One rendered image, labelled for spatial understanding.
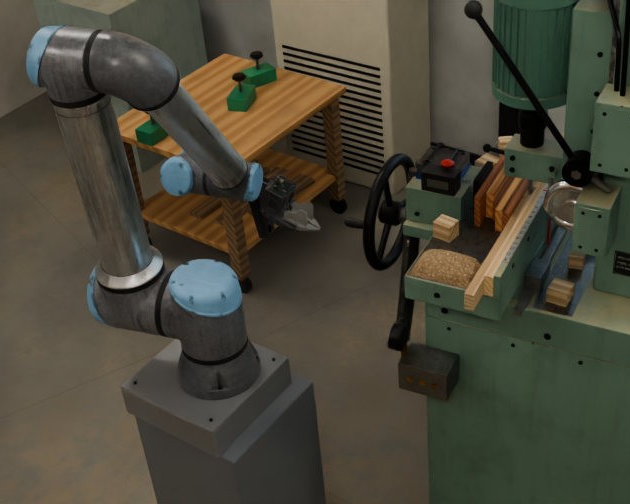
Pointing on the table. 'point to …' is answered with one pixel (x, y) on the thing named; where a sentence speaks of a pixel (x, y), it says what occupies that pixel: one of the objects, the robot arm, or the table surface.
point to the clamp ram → (479, 179)
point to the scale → (524, 228)
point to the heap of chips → (446, 267)
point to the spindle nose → (531, 129)
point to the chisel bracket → (532, 160)
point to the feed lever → (575, 174)
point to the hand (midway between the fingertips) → (314, 229)
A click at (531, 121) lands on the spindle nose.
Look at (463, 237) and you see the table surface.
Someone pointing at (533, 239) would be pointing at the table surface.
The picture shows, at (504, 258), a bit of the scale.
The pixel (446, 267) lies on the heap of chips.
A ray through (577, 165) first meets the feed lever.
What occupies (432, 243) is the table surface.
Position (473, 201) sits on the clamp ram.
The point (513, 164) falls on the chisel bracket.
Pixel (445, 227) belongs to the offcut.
